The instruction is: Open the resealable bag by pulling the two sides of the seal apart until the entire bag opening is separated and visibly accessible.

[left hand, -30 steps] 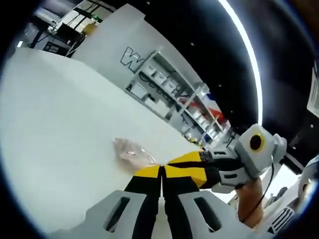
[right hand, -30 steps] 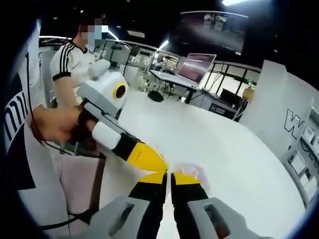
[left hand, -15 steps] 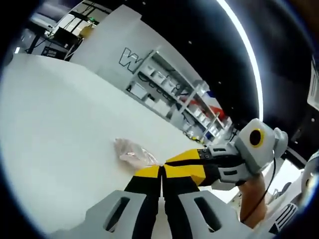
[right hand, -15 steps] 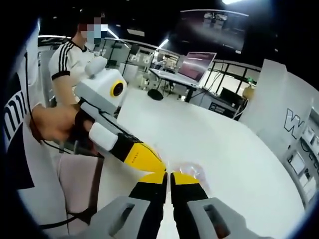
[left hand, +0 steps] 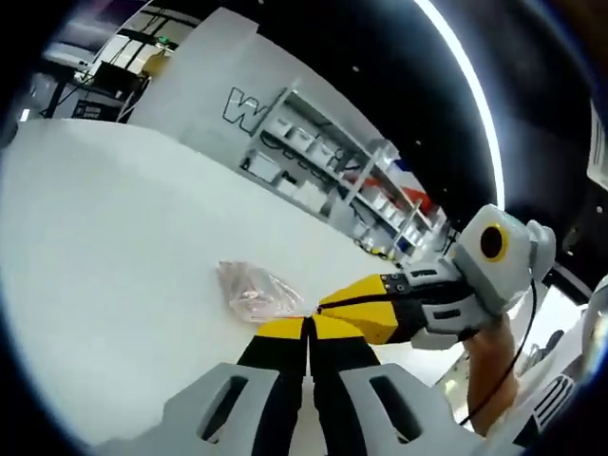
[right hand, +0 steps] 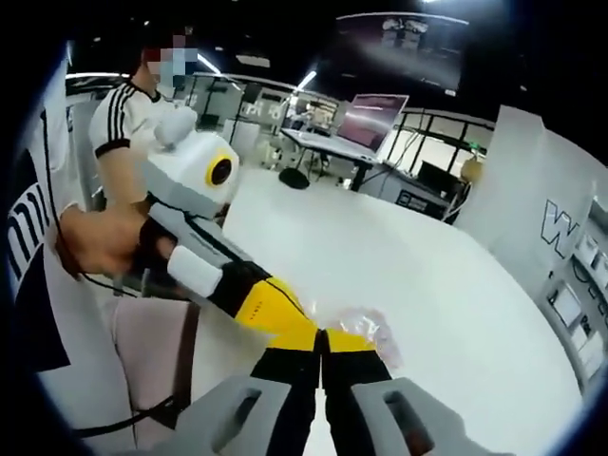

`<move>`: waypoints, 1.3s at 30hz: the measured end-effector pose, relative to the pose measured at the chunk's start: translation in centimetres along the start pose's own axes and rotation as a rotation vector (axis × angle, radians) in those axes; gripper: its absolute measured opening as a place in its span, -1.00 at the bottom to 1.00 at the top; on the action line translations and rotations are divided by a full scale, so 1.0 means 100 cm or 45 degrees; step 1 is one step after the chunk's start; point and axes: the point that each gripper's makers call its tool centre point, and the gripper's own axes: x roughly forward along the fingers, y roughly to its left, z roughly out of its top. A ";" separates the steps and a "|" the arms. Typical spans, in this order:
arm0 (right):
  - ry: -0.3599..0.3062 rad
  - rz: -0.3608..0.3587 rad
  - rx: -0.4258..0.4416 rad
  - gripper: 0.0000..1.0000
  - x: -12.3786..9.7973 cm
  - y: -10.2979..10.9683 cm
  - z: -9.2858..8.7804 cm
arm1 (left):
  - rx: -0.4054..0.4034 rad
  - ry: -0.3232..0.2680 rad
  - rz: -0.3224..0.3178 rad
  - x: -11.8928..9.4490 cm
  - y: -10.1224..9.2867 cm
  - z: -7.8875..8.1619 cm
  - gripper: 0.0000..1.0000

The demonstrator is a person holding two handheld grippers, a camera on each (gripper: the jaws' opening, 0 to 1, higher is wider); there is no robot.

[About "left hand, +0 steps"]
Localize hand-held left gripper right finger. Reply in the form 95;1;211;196
308;313;522;456

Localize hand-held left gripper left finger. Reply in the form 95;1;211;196
97;316;313;456

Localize clear resealable bag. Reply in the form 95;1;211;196
216;259;320;325

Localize person's white shirt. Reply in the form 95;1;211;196
515;273;608;450

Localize grey metal shelving unit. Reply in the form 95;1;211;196
239;87;450;260

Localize rows of white storage bins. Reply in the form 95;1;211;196
246;113;428;248

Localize white ceiling light strip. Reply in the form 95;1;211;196
412;0;505;210

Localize yellow hanging object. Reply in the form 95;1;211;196
146;49;175;77

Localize black cabinet with label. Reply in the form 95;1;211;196
73;99;121;123

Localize black monitor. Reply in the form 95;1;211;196
92;60;143;87

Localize grey desk with black legs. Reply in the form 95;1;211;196
41;56;104;118

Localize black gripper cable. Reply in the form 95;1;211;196
454;277;538;427

